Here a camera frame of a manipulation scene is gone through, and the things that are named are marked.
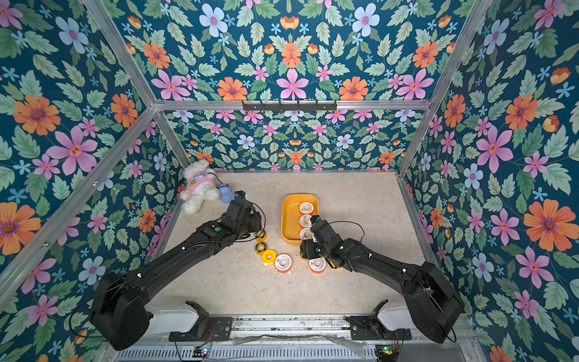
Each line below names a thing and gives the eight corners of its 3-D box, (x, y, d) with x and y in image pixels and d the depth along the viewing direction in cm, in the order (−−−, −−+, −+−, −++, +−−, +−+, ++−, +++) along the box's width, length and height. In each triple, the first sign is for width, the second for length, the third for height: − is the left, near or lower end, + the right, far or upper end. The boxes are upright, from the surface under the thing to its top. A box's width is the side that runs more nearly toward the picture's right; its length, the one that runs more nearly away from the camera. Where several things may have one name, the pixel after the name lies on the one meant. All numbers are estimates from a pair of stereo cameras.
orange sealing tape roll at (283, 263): (274, 273, 87) (273, 271, 86) (275, 255, 92) (275, 253, 90) (291, 273, 87) (291, 271, 86) (292, 255, 92) (292, 253, 90)
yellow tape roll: (261, 265, 89) (261, 263, 88) (263, 251, 93) (263, 249, 92) (275, 265, 89) (274, 263, 88) (276, 251, 93) (276, 249, 92)
